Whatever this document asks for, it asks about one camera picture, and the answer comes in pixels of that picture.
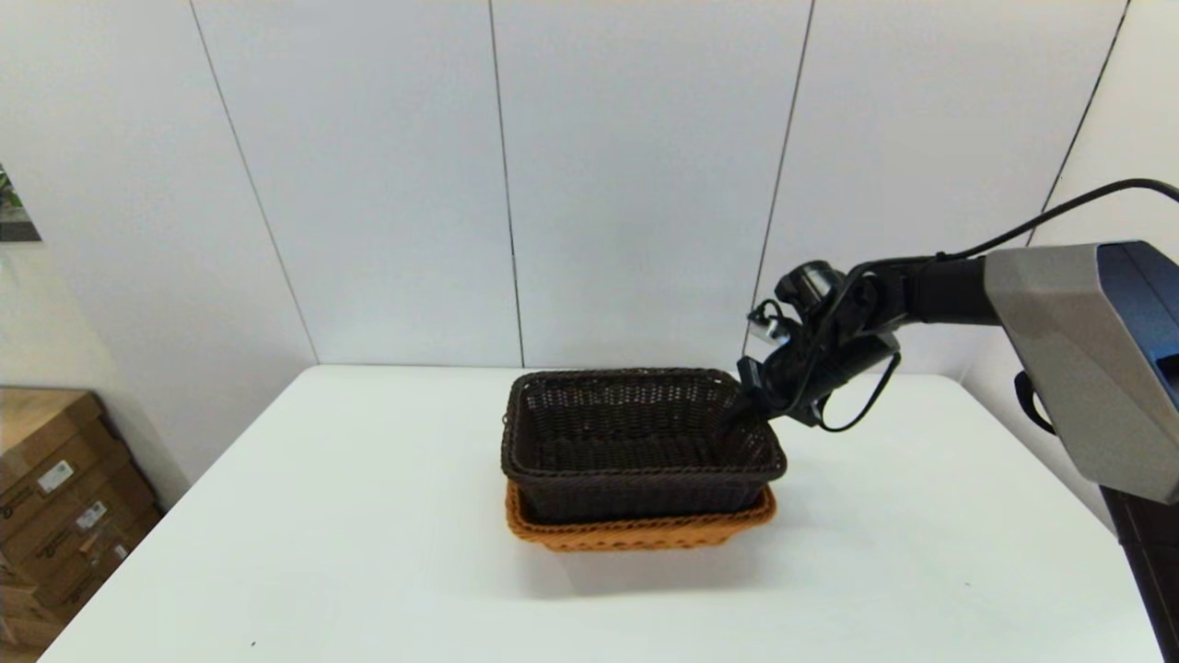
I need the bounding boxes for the cardboard box with white label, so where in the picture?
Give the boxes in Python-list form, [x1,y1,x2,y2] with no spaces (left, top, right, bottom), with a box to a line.
[0,458,153,599]
[28,506,166,629]
[0,388,127,544]

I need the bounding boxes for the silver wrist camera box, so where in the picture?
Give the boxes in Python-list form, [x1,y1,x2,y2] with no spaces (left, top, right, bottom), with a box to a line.
[746,302,797,349]

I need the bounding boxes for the dark brown wicker basket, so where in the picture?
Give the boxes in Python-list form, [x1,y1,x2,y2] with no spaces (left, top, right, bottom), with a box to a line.
[500,367,788,526]

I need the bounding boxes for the plain cardboard box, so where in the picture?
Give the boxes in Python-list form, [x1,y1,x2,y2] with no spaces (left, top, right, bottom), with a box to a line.
[0,589,70,660]

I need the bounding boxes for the wall picture with plant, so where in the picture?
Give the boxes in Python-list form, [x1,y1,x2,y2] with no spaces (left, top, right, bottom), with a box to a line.
[0,161,44,245]

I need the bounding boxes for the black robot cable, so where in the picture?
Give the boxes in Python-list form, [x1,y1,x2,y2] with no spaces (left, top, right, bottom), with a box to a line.
[935,179,1179,265]
[803,267,904,434]

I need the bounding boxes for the orange wicker basket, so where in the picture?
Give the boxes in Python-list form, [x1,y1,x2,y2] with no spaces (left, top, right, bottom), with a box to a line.
[504,481,777,553]

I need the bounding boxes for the black robot torso column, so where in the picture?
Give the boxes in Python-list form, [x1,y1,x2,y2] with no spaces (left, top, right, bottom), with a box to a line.
[1101,486,1179,663]

